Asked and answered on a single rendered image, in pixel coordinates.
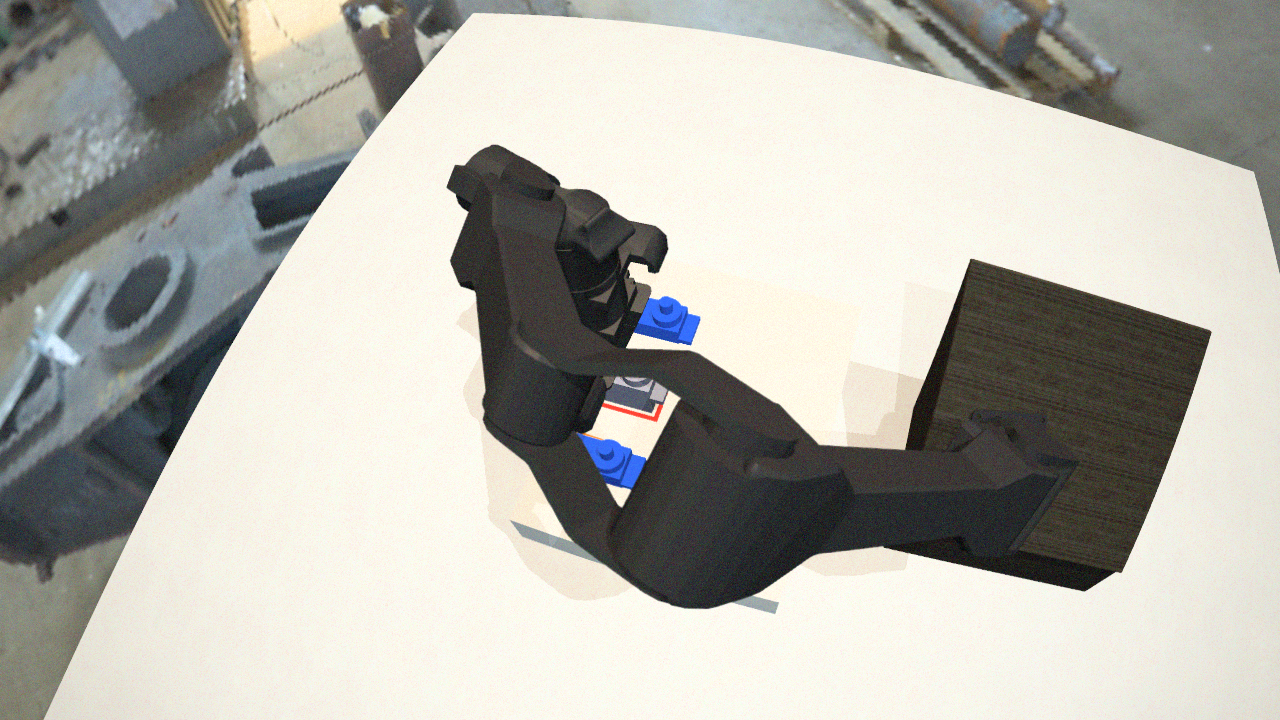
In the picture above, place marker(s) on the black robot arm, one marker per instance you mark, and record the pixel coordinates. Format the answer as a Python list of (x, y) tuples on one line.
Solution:
[(735, 494)]

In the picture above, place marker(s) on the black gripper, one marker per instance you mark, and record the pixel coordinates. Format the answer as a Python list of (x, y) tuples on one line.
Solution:
[(613, 309)]

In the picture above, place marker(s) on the grey servo motor with orange cable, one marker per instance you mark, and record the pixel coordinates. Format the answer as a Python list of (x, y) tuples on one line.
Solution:
[(637, 393)]

